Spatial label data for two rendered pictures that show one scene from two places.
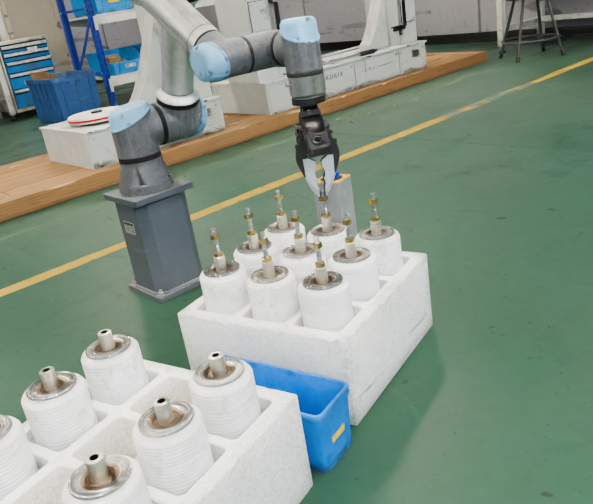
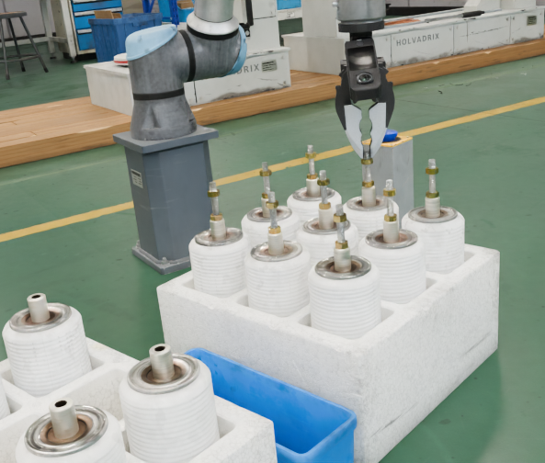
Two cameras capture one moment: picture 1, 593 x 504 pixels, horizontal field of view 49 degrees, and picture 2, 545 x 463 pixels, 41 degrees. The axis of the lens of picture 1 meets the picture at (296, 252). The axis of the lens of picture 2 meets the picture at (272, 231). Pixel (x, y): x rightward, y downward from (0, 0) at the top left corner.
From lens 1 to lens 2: 0.25 m
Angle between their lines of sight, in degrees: 8
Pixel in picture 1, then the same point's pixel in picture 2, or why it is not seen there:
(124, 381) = (51, 366)
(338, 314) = (357, 316)
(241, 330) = (230, 320)
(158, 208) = (172, 158)
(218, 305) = (208, 283)
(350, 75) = (448, 39)
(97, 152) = not seen: hidden behind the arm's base
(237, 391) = (180, 405)
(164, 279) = (170, 245)
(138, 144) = (156, 76)
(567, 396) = not seen: outside the picture
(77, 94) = not seen: hidden behind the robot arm
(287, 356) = (283, 364)
